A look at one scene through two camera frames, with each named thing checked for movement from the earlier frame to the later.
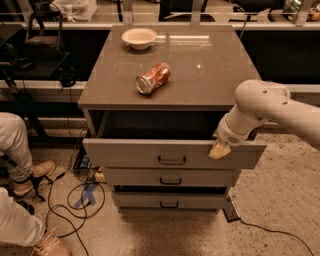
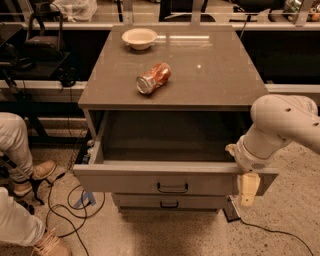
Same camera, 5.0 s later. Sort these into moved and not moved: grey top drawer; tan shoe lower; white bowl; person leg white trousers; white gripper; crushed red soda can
Moved: white gripper; grey top drawer
Not moved: person leg white trousers; white bowl; tan shoe lower; crushed red soda can
